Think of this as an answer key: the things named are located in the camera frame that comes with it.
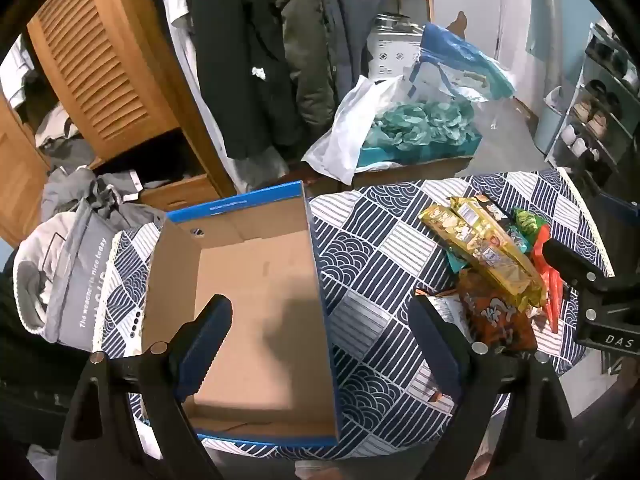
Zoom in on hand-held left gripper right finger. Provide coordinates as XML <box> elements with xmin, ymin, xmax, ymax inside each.
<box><xmin>407</xmin><ymin>294</ymin><xmax>586</xmax><ymax>480</ymax></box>

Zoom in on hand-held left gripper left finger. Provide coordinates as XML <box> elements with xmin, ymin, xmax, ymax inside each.
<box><xmin>55</xmin><ymin>294</ymin><xmax>234</xmax><ymax>480</ymax></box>

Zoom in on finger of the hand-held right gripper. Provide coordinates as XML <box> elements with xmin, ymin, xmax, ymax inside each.
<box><xmin>594</xmin><ymin>190</ymin><xmax>640</xmax><ymax>228</ymax></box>
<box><xmin>542</xmin><ymin>237</ymin><xmax>608</xmax><ymax>288</ymax></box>

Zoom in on green and orange snack packet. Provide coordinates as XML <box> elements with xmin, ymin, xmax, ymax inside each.
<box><xmin>515</xmin><ymin>209</ymin><xmax>568</xmax><ymax>333</ymax></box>

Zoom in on long yellow snack packet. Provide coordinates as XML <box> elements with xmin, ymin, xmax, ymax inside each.
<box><xmin>449</xmin><ymin>196</ymin><xmax>548</xmax><ymax>313</ymax></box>

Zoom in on cardboard box with blue rim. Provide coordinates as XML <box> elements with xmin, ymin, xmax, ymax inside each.
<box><xmin>141</xmin><ymin>180</ymin><xmax>341</xmax><ymax>447</ymax></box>

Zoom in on white snack packet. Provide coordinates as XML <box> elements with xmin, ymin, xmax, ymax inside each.
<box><xmin>415</xmin><ymin>287</ymin><xmax>471</xmax><ymax>341</ymax></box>

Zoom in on teal snack packet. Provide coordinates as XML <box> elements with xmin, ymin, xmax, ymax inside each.
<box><xmin>506</xmin><ymin>225</ymin><xmax>532</xmax><ymax>256</ymax></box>

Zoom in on black snack packet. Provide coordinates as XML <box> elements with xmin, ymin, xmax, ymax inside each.
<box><xmin>477</xmin><ymin>195</ymin><xmax>516</xmax><ymax>223</ymax></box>

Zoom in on navy and white patterned tablecloth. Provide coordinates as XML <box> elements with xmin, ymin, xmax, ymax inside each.
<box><xmin>92</xmin><ymin>167</ymin><xmax>616</xmax><ymax>461</ymax></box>

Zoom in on metal shoe rack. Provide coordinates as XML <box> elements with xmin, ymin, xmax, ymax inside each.
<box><xmin>545</xmin><ymin>22</ymin><xmax>640</xmax><ymax>181</ymax></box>

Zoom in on grey fabric laundry basket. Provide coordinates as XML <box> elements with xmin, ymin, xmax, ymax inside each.
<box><xmin>12</xmin><ymin>200</ymin><xmax>121</xmax><ymax>353</ymax></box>

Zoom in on wooden wardrobe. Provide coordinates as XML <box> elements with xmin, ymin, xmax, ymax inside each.
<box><xmin>0</xmin><ymin>0</ymin><xmax>241</xmax><ymax>248</ymax></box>

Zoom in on light grey hanging garment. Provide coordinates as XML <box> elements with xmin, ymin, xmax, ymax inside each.
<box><xmin>230</xmin><ymin>147</ymin><xmax>293</xmax><ymax>193</ymax></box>

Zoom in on black cloth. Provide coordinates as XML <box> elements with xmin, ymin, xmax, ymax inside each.
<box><xmin>0</xmin><ymin>260</ymin><xmax>96</xmax><ymax>451</ymax></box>

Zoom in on teal box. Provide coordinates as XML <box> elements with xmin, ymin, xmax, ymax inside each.
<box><xmin>356</xmin><ymin>130</ymin><xmax>483</xmax><ymax>168</ymax></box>

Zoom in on pile of grey clothes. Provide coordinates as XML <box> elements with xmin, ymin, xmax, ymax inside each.
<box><xmin>40</xmin><ymin>165</ymin><xmax>168</xmax><ymax>231</ymax></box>

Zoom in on teal tissue paper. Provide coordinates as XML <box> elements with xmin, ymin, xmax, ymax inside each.
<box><xmin>367</xmin><ymin>100</ymin><xmax>481</xmax><ymax>151</ymax></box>

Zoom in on blue clear plastic bag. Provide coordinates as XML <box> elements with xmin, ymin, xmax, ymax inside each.
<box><xmin>407</xmin><ymin>22</ymin><xmax>517</xmax><ymax>106</ymax></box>

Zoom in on white plastic bag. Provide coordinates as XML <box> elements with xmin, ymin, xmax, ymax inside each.
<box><xmin>301</xmin><ymin>76</ymin><xmax>416</xmax><ymax>186</ymax></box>

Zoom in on panelled wooden wardrobe door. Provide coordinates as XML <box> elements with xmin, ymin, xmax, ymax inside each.
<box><xmin>0</xmin><ymin>95</ymin><xmax>53</xmax><ymax>248</ymax></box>

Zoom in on clothes in wardrobe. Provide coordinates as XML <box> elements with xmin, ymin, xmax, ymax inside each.
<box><xmin>2</xmin><ymin>35</ymin><xmax>96</xmax><ymax>171</ymax></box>

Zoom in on white patterned storage box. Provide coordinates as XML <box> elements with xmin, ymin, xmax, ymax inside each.
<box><xmin>366</xmin><ymin>30</ymin><xmax>426</xmax><ymax>81</ymax></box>

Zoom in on black hanging jacket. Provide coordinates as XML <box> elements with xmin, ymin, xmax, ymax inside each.
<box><xmin>191</xmin><ymin>0</ymin><xmax>306</xmax><ymax>161</ymax></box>

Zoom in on metal pot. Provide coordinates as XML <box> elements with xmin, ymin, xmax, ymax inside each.
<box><xmin>375</xmin><ymin>12</ymin><xmax>426</xmax><ymax>36</ymax></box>

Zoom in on louvered wooden wardrobe door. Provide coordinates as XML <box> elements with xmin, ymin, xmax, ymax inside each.
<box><xmin>25</xmin><ymin>0</ymin><xmax>186</xmax><ymax>161</ymax></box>

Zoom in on blue-grey hanging jacket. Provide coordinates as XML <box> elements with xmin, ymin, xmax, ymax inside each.
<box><xmin>320</xmin><ymin>0</ymin><xmax>391</xmax><ymax>111</ymax></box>

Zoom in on olive green hanging jacket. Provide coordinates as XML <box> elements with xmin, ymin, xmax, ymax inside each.
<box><xmin>260</xmin><ymin>0</ymin><xmax>346</xmax><ymax>126</ymax></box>

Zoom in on white hanging shirt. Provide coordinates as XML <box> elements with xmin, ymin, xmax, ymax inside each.
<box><xmin>135</xmin><ymin>0</ymin><xmax>236</xmax><ymax>161</ymax></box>

